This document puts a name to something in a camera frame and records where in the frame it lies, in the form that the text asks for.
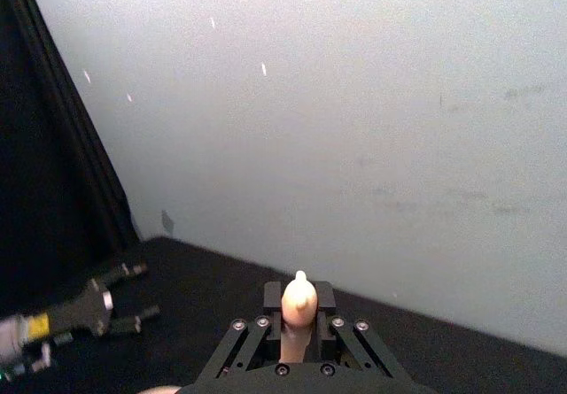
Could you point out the black side panel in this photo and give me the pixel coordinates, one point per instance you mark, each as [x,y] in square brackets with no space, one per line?
[44,168]

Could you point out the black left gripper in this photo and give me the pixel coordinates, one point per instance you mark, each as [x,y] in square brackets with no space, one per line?
[82,312]

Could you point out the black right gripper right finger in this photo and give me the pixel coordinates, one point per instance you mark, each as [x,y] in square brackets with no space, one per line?
[325,305]

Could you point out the small white three-armed plastic piece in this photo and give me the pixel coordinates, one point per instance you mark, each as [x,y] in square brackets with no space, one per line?
[299,305]

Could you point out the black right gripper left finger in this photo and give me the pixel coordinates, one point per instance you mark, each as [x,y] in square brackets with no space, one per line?
[272,305]

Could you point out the plain pale wall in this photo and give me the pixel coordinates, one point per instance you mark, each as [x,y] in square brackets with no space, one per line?
[332,124]

